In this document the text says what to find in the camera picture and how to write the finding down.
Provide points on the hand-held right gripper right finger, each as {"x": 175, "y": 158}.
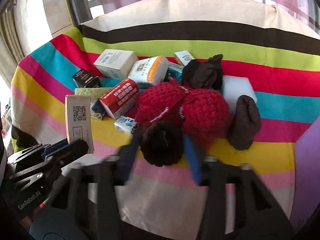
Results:
{"x": 193, "y": 160}

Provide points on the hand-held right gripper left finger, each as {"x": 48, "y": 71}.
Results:
{"x": 128, "y": 160}

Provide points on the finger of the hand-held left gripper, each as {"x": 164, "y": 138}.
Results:
{"x": 72, "y": 148}
{"x": 27, "y": 152}

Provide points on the red knitted hat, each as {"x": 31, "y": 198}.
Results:
{"x": 200, "y": 110}

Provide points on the green sponge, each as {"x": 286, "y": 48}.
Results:
{"x": 87, "y": 91}

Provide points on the red white box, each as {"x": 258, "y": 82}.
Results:
{"x": 120, "y": 98}

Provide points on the black box gold print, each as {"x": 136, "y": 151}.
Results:
{"x": 85, "y": 78}

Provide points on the white foam block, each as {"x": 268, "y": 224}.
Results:
{"x": 237, "y": 87}

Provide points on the purple box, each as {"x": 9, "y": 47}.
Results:
{"x": 307, "y": 175}

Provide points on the blue white tissue packet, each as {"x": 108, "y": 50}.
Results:
{"x": 125, "y": 124}

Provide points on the cardboard box white label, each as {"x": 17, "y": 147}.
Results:
{"x": 7, "y": 120}

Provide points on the blue white small box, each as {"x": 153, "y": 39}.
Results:
{"x": 96, "y": 112}

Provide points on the white orange packet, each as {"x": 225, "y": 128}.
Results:
{"x": 147, "y": 71}

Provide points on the teal box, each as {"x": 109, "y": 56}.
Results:
{"x": 175, "y": 71}

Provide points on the large white box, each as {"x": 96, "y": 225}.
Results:
{"x": 116, "y": 62}

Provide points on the small white box with logo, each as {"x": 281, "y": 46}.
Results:
{"x": 183, "y": 57}

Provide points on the beige curtain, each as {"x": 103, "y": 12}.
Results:
{"x": 10, "y": 42}

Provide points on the striped colourful tablecloth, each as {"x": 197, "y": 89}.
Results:
{"x": 250, "y": 50}

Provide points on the dark window frame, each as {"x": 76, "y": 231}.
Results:
{"x": 75, "y": 5}

